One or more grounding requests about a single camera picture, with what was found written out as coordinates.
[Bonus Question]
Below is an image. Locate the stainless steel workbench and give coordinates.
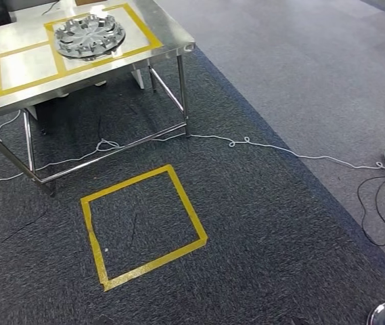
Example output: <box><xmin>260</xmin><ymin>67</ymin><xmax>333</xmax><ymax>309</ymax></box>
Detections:
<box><xmin>0</xmin><ymin>0</ymin><xmax>196</xmax><ymax>198</ymax></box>

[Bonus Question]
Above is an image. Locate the yellow tape double-rectangle outline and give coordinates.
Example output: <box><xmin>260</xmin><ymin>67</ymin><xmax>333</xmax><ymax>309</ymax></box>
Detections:
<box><xmin>0</xmin><ymin>2</ymin><xmax>164</xmax><ymax>99</ymax></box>

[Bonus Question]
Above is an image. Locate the white floor cable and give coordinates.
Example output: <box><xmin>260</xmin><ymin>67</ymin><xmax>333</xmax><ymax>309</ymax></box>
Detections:
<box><xmin>0</xmin><ymin>110</ymin><xmax>385</xmax><ymax>185</ymax></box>

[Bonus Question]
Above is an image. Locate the silver wheel hubcap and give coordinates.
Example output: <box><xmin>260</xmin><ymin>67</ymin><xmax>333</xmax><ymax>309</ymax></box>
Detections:
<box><xmin>54</xmin><ymin>14</ymin><xmax>126</xmax><ymax>60</ymax></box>

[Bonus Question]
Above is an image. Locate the black floor cable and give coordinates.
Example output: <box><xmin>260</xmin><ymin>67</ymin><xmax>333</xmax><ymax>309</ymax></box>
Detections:
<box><xmin>357</xmin><ymin>173</ymin><xmax>385</xmax><ymax>248</ymax></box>

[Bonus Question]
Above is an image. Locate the black laptop cable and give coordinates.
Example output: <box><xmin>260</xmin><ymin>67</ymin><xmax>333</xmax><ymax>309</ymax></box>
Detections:
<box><xmin>42</xmin><ymin>0</ymin><xmax>61</xmax><ymax>16</ymax></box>

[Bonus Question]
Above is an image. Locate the yellow floor tape square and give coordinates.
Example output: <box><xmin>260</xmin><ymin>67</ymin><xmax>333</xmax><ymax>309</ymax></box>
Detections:
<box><xmin>80</xmin><ymin>164</ymin><xmax>208</xmax><ymax>293</ymax></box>

